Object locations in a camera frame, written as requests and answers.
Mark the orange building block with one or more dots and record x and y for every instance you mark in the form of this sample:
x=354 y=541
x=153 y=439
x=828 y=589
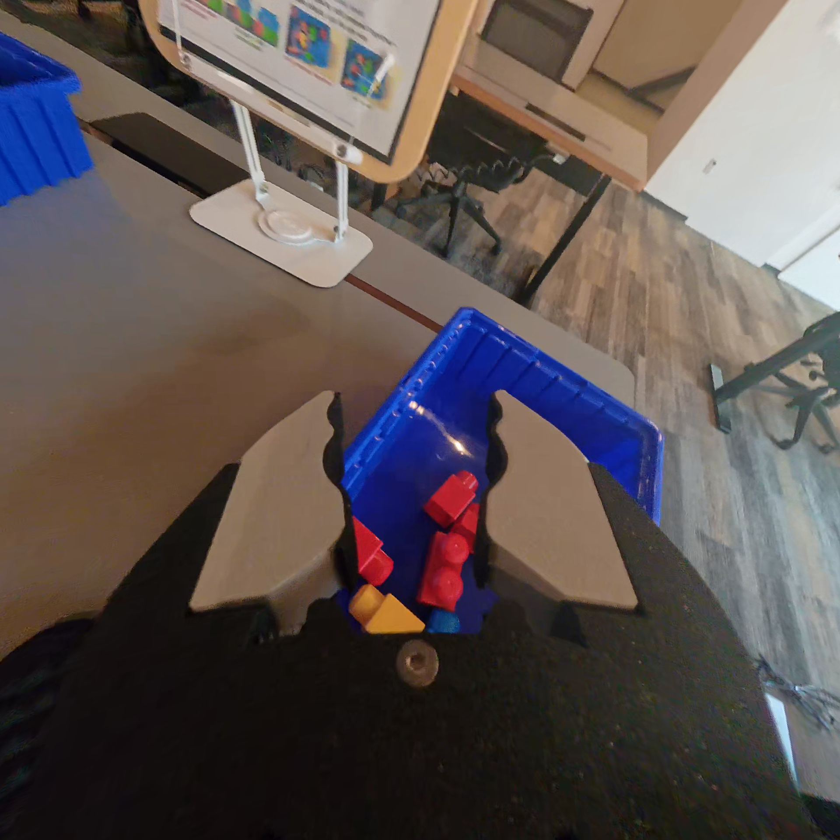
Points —
x=394 y=617

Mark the black office chair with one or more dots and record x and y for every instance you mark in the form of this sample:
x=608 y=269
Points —
x=473 y=158

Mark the blue plastic bin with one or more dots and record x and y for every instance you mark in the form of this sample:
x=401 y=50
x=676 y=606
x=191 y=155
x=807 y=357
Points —
x=420 y=394
x=40 y=125

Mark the red two-stud building block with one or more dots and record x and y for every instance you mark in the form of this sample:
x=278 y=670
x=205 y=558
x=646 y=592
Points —
x=444 y=571
x=467 y=523

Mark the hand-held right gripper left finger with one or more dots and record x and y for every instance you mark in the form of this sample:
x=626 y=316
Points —
x=269 y=525

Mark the instruction sheet on stand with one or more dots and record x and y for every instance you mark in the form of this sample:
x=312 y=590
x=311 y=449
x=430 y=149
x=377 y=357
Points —
x=446 y=79

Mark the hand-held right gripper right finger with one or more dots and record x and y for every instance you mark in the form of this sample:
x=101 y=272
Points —
x=565 y=525

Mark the black metal desk legs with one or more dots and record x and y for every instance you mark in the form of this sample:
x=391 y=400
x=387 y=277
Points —
x=775 y=374

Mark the wooden office desk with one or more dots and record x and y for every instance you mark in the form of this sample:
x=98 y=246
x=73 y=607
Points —
x=551 y=112

